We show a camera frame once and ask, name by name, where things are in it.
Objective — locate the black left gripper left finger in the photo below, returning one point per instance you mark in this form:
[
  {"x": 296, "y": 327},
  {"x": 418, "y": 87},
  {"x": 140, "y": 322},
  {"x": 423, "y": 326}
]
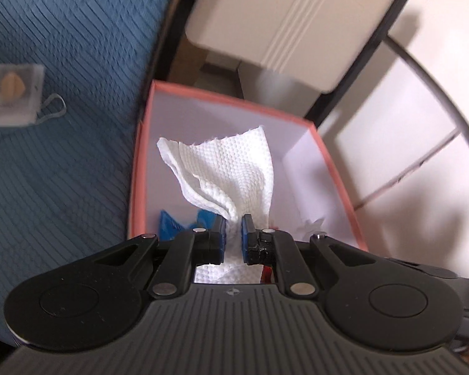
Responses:
[{"x": 96, "y": 300}]

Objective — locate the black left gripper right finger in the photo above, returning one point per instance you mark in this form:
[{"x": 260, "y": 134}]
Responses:
[{"x": 373, "y": 300}]

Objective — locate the blue red plastic bag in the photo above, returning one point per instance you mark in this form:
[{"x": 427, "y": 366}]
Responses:
[{"x": 168, "y": 227}]

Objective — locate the white paper towel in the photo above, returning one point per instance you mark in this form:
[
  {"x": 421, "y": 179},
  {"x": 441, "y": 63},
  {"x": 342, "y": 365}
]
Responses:
[{"x": 231, "y": 177}]

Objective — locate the blue textured sofa cover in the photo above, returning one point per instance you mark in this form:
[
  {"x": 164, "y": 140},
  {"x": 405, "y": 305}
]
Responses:
[{"x": 64, "y": 183}]

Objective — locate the red foil packet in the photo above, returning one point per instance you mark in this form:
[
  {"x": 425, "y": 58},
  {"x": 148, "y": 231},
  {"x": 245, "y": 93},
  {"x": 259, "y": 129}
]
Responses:
[{"x": 267, "y": 275}]

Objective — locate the pink cardboard box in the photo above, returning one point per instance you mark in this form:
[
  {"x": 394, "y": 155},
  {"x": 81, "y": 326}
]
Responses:
[{"x": 309, "y": 196}]

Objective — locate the light blue face mask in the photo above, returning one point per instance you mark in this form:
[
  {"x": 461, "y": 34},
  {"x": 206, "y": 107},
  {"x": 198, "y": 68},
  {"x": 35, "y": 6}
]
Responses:
[{"x": 22, "y": 114}]

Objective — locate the clear bag with beige puff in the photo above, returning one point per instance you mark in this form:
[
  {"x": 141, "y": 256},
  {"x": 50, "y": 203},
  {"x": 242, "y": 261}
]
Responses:
[{"x": 21, "y": 81}]

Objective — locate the beige plastic cabinet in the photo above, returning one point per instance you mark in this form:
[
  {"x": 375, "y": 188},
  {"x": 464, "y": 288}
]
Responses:
[{"x": 312, "y": 41}]

